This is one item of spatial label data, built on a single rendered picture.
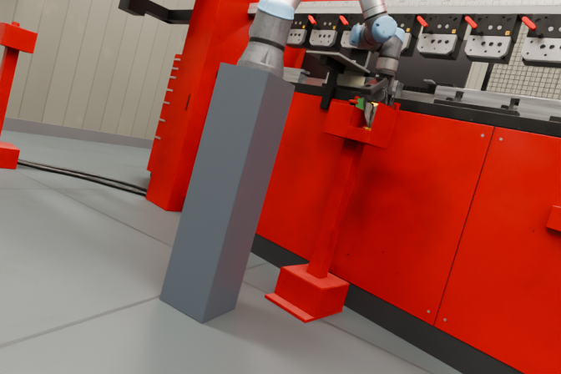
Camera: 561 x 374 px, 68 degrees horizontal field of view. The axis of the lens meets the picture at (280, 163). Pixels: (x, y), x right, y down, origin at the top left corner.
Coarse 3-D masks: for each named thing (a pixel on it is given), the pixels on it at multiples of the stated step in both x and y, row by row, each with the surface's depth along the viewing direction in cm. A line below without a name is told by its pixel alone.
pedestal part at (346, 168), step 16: (352, 144) 154; (352, 160) 154; (336, 176) 157; (352, 176) 157; (336, 192) 156; (336, 208) 155; (320, 224) 159; (336, 224) 157; (320, 240) 158; (336, 240) 160; (320, 256) 157; (320, 272) 157
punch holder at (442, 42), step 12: (432, 24) 172; (444, 24) 168; (456, 24) 165; (420, 36) 174; (432, 36) 171; (444, 36) 167; (456, 36) 165; (420, 48) 173; (432, 48) 170; (444, 48) 167; (456, 48) 168
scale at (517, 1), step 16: (384, 0) 188; (400, 0) 183; (416, 0) 178; (432, 0) 173; (448, 0) 169; (464, 0) 164; (480, 0) 160; (496, 0) 156; (512, 0) 153; (528, 0) 149; (544, 0) 146; (560, 0) 143
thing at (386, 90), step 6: (378, 72) 149; (384, 72) 148; (390, 72) 148; (390, 78) 152; (390, 84) 153; (378, 90) 150; (384, 90) 148; (390, 90) 150; (366, 96) 153; (372, 96) 151; (378, 96) 150; (384, 96) 148; (390, 96) 153; (372, 102) 152; (390, 102) 153
